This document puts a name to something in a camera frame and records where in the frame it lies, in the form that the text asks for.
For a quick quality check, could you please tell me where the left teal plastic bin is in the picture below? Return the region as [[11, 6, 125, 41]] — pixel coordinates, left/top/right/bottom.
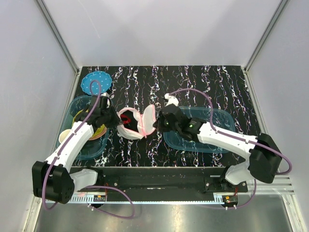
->
[[60, 95, 110, 160]]

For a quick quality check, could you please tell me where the blue dotted plate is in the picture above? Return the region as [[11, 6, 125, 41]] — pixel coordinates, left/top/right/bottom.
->
[[80, 71, 112, 95]]

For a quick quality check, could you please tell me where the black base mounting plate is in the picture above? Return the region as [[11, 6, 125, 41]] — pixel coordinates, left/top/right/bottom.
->
[[76, 166, 249, 203]]

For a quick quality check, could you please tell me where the teal plastic bin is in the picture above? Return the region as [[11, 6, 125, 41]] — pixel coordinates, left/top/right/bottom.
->
[[60, 95, 110, 160], [163, 106, 236, 154]]

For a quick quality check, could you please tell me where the right teal plastic bin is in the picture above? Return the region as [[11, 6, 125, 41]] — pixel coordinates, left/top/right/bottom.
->
[[163, 106, 236, 154]]

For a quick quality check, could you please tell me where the red bra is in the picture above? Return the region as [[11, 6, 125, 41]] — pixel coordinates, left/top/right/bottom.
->
[[120, 114, 131, 125]]

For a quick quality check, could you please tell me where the yellow dotted bowl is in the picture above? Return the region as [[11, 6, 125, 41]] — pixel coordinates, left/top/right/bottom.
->
[[73, 110, 106, 137]]

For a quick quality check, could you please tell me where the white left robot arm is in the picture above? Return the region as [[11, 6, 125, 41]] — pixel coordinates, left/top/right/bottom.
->
[[32, 95, 120, 204]]

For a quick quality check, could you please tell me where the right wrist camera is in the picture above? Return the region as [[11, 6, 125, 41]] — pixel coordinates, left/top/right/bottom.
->
[[164, 93, 179, 106]]

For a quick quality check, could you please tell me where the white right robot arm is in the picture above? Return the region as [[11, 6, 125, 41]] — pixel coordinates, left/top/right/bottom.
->
[[153, 104, 282, 192]]

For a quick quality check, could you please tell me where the black garment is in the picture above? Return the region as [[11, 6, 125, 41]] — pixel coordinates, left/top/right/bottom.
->
[[122, 110, 139, 132]]

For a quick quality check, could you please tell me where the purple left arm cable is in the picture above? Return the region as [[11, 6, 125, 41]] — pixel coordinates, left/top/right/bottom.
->
[[41, 80, 135, 219]]

